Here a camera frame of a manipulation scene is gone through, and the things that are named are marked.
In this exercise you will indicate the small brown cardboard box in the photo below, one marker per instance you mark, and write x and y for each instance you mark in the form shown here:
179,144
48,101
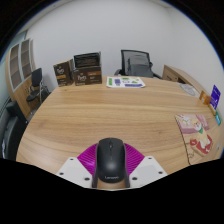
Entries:
63,74

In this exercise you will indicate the black visitor chair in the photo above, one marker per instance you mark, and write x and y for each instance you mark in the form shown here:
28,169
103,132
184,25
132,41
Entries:
36,78

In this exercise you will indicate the grey backpack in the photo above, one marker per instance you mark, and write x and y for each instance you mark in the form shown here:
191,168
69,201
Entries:
139,66

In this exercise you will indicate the orange box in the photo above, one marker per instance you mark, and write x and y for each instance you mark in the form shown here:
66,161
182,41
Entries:
205,98

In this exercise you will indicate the wooden card stand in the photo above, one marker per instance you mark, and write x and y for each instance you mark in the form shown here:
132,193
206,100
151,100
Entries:
212,109

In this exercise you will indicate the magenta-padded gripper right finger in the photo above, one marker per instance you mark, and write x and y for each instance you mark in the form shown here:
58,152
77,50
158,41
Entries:
146,168

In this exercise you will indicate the wooden shelf unit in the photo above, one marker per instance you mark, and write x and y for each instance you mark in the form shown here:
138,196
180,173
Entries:
16,66

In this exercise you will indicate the black sofa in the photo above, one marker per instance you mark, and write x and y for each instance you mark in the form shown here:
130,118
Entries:
10,133

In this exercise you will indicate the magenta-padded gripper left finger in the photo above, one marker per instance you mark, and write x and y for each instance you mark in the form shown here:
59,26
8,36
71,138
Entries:
75,170

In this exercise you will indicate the purple card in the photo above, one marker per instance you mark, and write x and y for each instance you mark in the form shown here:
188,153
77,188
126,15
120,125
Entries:
215,96

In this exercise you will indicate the white printed paper sheet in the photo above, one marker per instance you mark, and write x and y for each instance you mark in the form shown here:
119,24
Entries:
126,82

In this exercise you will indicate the pink cartoon print mouse pad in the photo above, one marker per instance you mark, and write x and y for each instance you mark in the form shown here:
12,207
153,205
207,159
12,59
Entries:
195,133

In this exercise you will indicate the black computer mouse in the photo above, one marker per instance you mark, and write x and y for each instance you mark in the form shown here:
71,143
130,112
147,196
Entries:
110,163

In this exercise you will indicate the black mesh office chair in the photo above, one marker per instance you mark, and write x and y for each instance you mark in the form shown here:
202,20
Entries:
125,58

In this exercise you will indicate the large open brown box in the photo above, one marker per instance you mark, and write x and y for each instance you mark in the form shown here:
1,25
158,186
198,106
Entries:
87,75

